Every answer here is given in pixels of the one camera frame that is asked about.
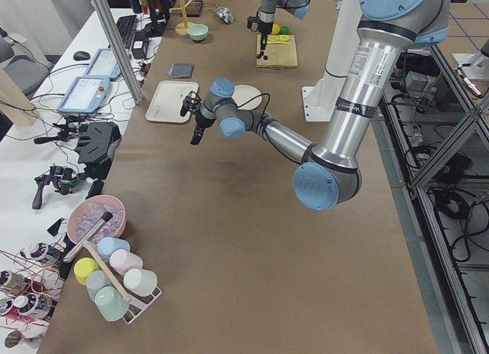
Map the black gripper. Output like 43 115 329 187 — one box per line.
180 92 214 145
247 13 274 53

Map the round white plate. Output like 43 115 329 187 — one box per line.
232 84 263 110

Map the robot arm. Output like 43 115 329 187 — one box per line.
247 0 312 60
180 0 450 210

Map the beige rectangular tray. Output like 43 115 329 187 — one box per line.
145 80 199 124

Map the middle yellow lemon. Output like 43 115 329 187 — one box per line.
271 24 281 35

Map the wooden cutting board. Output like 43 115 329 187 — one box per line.
256 35 299 68

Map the stainless steel scoop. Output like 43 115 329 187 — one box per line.
212 2 235 24

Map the dark grey folded cloth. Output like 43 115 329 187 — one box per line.
168 63 194 79

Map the mint green bowl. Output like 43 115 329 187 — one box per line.
187 24 209 42

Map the wooden glass drying stand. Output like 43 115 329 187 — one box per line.
170 0 195 35

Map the upper teach pendant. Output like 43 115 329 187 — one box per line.
57 76 110 114

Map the steel muddler in bowl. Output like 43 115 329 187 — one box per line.
63 211 113 263

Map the black keyboard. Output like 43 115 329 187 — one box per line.
116 15 137 49

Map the pink mixing bowl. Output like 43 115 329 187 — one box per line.
67 195 126 245

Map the black computer mouse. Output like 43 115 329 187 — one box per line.
73 50 91 61

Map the blue upturned cup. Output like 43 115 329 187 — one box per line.
97 237 131 261

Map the pink upturned cup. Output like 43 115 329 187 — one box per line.
109 248 143 276

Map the pale mint upturned cup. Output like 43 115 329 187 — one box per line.
123 268 157 297

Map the yellow upturned cup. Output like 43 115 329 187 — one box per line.
73 257 100 285

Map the wooden pestle stick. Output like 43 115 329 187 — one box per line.
83 242 131 303

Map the grey upturned cup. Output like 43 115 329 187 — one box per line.
86 270 112 302

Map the green upturned cup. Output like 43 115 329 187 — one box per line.
94 286 129 322

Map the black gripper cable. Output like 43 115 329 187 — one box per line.
228 92 271 125

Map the aluminium frame post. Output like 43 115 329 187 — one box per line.
91 0 143 105

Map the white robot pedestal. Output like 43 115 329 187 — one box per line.
303 0 361 122

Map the white wire cup rack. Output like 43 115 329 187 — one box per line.
122 287 163 324

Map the copper wire bottle rack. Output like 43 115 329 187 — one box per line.
1 250 64 330

